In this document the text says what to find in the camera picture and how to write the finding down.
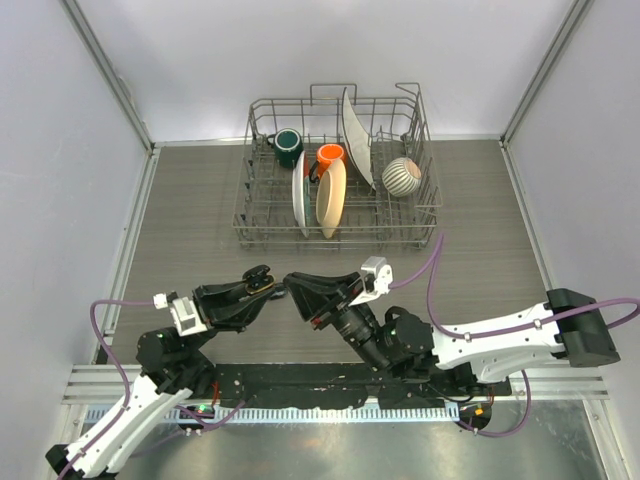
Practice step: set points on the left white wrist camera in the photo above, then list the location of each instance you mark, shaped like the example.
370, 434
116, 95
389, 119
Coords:
186, 317

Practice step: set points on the white upright plate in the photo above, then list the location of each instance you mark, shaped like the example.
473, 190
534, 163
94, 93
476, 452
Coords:
357, 140

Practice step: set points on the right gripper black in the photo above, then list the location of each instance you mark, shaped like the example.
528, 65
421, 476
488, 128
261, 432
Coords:
312, 295

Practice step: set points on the black square earbud case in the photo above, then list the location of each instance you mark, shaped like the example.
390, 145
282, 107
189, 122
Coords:
259, 279

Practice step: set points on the white slotted cable duct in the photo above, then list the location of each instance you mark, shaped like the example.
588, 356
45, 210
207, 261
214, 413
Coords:
369, 413

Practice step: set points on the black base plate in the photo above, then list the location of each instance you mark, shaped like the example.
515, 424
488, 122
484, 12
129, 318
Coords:
334, 386

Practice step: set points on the grey wire dish rack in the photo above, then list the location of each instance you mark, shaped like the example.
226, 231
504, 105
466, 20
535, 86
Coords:
398, 127

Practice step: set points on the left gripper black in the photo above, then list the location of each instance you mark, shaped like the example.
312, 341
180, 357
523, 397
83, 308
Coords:
209, 300

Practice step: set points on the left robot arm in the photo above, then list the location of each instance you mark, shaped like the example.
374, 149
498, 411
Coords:
173, 369

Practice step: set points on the beige bowl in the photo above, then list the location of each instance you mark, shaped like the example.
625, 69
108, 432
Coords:
330, 198

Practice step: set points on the striped round bowl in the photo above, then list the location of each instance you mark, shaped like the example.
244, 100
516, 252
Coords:
401, 177

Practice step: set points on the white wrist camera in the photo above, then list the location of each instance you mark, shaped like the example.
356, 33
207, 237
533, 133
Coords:
186, 317
377, 277

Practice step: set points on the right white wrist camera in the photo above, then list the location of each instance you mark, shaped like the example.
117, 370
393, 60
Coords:
377, 277

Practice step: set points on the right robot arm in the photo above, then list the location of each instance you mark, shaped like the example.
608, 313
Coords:
567, 326

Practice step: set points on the orange mug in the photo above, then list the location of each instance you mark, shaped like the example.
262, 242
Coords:
326, 155

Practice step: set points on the dark green mug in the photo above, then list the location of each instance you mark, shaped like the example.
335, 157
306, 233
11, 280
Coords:
287, 146

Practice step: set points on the white green plate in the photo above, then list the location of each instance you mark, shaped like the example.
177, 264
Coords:
300, 195

